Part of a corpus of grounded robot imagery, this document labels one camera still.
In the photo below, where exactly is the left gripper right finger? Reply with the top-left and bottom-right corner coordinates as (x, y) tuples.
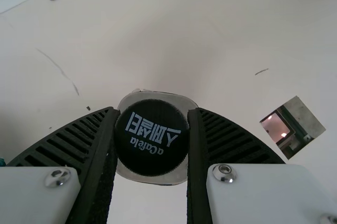
(185, 107), (337, 224)

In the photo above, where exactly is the small square scanner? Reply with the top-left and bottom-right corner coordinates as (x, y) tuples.
(259, 95), (326, 160)

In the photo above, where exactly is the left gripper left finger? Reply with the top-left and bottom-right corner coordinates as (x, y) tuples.
(0, 106), (121, 224)

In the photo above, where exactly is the dark coffee bottle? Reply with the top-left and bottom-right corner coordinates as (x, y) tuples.
(114, 89), (200, 186)

